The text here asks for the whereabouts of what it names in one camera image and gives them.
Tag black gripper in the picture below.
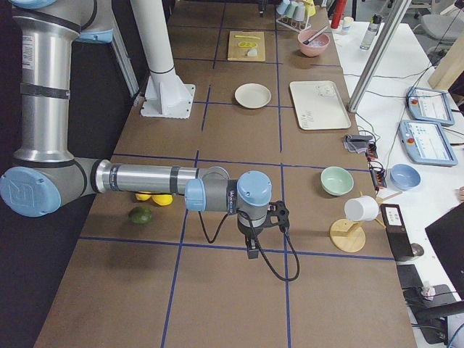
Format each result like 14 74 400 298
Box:
237 213 266 259

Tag cream round plate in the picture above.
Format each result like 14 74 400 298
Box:
234 83 271 109

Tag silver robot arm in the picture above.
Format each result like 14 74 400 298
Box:
1 1 273 258

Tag cream bear serving tray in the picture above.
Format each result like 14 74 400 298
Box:
289 80 351 131

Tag wooden mug tree stand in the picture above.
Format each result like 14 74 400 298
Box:
329 191 402 253

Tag yellow lemon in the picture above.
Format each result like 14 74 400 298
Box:
135 192 152 202
152 194 173 207

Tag mint green bowl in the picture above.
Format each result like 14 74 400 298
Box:
320 166 354 196

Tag green lime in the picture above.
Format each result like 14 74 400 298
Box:
128 206 153 225

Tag white mug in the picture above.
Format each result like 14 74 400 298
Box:
344 196 379 221

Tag black power strip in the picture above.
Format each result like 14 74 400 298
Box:
366 142 387 192

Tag folded grey cloth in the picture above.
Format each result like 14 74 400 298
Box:
343 134 373 154

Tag black remote box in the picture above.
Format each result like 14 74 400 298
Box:
380 203 414 262

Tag blue bowl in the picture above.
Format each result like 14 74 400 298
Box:
389 164 421 191

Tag bamboo cutting board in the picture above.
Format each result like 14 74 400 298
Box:
228 30 266 62

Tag near teach pendant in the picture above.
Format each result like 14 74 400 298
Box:
399 120 458 167

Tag teach pendant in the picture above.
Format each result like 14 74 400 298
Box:
399 120 458 167
406 87 455 127

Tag pink bowl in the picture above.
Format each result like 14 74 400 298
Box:
297 30 331 57

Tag yellow plastic knife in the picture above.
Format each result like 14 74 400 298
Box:
234 34 261 40

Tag clear ice cubes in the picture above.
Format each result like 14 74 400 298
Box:
306 40 326 47

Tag steel muddler black tip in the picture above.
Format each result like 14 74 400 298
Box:
302 25 328 45

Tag far teach pendant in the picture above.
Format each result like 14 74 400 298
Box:
406 87 455 127

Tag upturned pastel cups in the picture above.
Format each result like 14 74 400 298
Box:
276 0 316 22

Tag white paper cup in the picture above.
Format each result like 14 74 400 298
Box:
339 16 355 35

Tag clear water bottle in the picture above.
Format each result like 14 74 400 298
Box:
360 13 384 50

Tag red cylinder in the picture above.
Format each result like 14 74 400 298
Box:
331 0 347 29

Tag grey office chair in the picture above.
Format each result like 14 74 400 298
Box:
420 0 464 66

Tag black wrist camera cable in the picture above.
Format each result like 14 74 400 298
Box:
197 210 301 282

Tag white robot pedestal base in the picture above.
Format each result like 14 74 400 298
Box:
131 0 196 119

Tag white wire cup rack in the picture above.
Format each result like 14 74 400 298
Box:
275 16 312 33

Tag aluminium frame post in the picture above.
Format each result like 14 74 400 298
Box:
347 0 412 113

